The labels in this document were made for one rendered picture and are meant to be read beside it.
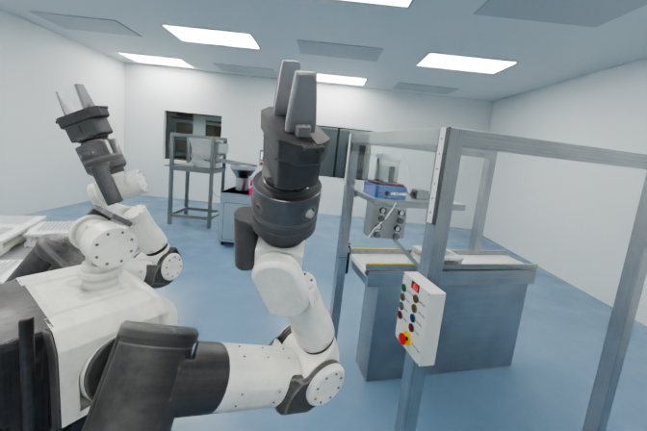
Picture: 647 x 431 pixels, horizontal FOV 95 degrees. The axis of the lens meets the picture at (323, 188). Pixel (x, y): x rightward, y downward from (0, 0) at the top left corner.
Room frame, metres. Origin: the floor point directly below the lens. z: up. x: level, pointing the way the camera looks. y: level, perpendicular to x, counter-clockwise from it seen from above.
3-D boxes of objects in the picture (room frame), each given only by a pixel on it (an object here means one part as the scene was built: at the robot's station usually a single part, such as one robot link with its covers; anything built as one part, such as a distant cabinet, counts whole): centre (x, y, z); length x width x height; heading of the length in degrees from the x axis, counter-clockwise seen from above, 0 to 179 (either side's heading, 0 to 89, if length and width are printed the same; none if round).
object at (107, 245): (0.48, 0.36, 1.29); 0.10 x 0.07 x 0.09; 55
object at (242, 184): (4.32, 1.14, 0.95); 0.49 x 0.36 x 0.38; 90
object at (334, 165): (6.83, -0.31, 1.43); 1.38 x 0.01 x 1.16; 90
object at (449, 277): (2.02, -0.92, 0.74); 1.30 x 0.29 x 0.10; 105
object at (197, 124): (6.82, 3.06, 1.43); 1.32 x 0.01 x 1.11; 90
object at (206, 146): (4.80, 1.85, 0.75); 1.43 x 1.06 x 1.50; 90
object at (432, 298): (0.99, -0.38, 0.94); 0.17 x 0.06 x 0.26; 15
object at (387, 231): (1.75, -0.39, 1.11); 0.22 x 0.11 x 0.20; 105
